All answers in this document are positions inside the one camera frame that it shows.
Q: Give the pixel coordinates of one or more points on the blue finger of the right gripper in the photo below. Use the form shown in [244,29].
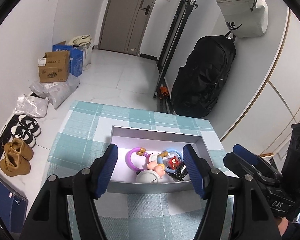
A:
[244,153]

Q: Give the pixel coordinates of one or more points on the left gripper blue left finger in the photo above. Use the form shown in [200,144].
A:
[88,185]

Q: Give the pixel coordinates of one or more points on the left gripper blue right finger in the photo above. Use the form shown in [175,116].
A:
[211,185]

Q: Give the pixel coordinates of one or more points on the pink pig figurine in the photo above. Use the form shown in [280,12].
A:
[158,168]

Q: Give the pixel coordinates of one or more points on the white round pin badge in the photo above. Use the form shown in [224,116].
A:
[148,176]

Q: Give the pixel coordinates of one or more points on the clear red hair clip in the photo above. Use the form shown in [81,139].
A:
[173,162]

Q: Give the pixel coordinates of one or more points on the person's right hand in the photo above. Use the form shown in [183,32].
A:
[282,224]

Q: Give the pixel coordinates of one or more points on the grey open cardboard box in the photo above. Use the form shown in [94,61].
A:
[135,146]

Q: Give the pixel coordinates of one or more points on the teal plaid tablecloth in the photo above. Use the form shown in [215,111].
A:
[84,136]

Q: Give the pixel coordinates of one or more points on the brown suede boot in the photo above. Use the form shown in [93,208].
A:
[20,147]
[14,164]

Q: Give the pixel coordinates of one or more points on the blue jordan shoe box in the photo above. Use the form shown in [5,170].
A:
[13,208]

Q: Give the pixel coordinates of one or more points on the orange black tool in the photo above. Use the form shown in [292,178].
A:
[163,93]

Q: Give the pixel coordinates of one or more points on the black white sneaker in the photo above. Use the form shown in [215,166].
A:
[30,123]
[24,134]

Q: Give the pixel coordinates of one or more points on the grey plastic parcel bag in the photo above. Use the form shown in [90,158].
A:
[56,92]

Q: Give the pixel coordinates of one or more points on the brown cardboard box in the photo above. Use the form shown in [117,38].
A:
[54,66]

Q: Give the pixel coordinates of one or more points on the blue cardboard box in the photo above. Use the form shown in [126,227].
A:
[76,58]

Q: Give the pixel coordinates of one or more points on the white nike bag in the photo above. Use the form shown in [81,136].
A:
[245,18]

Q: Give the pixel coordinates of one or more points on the black coat rack stand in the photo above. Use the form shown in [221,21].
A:
[181,16]

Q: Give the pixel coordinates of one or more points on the grey-brown door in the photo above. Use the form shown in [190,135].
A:
[124,25]

